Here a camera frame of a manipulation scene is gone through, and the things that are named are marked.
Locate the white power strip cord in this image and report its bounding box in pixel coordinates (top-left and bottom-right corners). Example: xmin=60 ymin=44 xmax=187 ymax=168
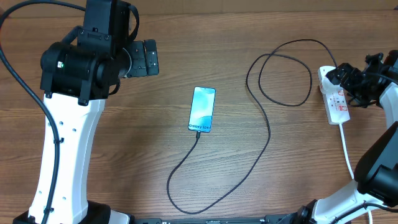
xmin=338 ymin=123 xmax=374 ymax=224

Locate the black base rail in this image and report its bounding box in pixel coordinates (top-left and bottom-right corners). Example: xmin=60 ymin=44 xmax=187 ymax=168
xmin=133 ymin=213 xmax=296 ymax=224

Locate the blue screen smartphone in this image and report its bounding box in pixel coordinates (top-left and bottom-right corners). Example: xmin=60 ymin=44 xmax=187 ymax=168
xmin=188 ymin=86 xmax=216 ymax=133

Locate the black charger cable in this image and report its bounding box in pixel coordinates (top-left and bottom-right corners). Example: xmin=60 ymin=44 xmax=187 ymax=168
xmin=166 ymin=39 xmax=340 ymax=215

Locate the white power strip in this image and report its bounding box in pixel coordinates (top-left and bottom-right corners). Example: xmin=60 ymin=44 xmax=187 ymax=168
xmin=318 ymin=66 xmax=350 ymax=125

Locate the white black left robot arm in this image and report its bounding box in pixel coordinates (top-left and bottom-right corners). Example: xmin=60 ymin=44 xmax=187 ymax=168
xmin=14 ymin=1 xmax=159 ymax=223

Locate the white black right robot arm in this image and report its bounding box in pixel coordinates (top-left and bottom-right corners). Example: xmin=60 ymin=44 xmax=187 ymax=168
xmin=280 ymin=50 xmax=397 ymax=223

